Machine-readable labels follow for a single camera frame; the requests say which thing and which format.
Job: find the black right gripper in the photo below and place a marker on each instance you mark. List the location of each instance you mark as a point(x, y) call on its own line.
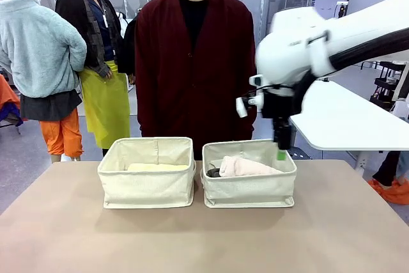
point(278, 103)

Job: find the pale pink towel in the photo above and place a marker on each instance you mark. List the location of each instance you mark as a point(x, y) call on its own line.
point(246, 167)

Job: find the grey towel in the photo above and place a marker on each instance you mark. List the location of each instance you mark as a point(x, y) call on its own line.
point(213, 173)

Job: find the person's left forearm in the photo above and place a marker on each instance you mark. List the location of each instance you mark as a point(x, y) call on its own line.
point(247, 126)

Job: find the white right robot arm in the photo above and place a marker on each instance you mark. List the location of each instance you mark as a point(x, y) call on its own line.
point(287, 49)

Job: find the person's right forearm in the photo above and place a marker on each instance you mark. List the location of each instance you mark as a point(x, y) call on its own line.
point(143, 103)

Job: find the cream fabric storage basket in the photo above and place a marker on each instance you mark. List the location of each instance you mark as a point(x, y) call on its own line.
point(147, 190)
point(249, 190)

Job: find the white table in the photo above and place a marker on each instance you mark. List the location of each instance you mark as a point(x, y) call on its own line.
point(351, 126)

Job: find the person in maroon cardigan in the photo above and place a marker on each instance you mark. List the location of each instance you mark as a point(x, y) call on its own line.
point(198, 78)

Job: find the dark trouser leg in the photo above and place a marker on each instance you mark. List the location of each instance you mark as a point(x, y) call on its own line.
point(386, 167)

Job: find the black trolley cart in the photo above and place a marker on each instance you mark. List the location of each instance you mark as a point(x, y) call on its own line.
point(385, 82)

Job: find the folded cream yellow towel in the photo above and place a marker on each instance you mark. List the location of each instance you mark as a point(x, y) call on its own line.
point(159, 167)

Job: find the orange shoe cover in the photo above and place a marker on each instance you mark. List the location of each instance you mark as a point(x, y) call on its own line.
point(396, 194)

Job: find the mannequin with yellow apron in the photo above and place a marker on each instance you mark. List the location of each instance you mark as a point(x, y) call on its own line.
point(102, 103)

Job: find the mannequin in light blue fleece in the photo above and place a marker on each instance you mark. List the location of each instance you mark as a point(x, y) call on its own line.
point(35, 46)

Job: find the orange and blue garment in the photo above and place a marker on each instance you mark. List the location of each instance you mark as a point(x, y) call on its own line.
point(6, 94)

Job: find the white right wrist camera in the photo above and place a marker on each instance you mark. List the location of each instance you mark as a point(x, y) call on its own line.
point(242, 106)

